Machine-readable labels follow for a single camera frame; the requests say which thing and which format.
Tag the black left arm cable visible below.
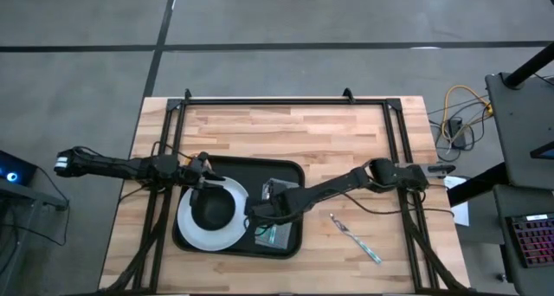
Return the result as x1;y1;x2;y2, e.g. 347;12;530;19
149;139;194;159

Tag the dark tilted monitor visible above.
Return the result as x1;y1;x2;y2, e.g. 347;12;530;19
530;139;554;161

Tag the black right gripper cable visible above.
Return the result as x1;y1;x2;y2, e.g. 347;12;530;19
247;216;302;239

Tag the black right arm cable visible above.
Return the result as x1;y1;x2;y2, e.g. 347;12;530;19
339;190;454;216

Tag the white paper sheet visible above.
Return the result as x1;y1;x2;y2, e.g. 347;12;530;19
443;174;471;228

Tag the knife with patterned green handle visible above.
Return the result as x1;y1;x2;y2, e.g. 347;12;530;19
329;213;383;266

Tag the black diagonal pole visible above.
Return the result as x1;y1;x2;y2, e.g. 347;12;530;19
504;40;554;90

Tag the grey computer desk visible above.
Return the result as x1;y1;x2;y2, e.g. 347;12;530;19
0;177;71;296

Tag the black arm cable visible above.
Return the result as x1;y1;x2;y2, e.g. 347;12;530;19
149;139;194;159
339;190;454;216

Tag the black plastic serving tray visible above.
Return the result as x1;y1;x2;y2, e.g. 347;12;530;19
171;154;306;260

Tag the backlit computer keyboard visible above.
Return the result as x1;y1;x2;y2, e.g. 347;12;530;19
505;212;554;270

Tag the grey keyboard desk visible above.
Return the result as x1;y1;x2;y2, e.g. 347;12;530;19
492;183;554;296

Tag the white round plate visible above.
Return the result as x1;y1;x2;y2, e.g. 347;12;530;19
176;175;251;253

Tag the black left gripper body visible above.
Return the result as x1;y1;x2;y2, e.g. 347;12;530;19
175;151;214;209

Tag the grey cloth napkin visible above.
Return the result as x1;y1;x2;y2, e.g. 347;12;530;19
254;177;300;251

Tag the yellow floor cable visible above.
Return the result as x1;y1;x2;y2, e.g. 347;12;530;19
440;84;494;145

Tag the black power adapter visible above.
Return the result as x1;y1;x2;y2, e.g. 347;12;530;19
448;117;467;151

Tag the black desk leg bar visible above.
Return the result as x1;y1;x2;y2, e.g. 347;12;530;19
445;160;510;207

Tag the spoon with solid green handle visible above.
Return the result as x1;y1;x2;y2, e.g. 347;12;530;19
257;224;279;247

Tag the computer with blue light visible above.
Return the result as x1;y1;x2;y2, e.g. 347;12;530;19
0;150;39;187

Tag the black round bowl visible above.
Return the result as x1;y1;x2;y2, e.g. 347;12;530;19
190;187;238;232

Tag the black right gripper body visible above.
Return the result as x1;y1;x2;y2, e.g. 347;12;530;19
244;190;289;226

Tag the black aluminium table frame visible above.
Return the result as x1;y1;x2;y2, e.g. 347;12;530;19
98;87;472;295

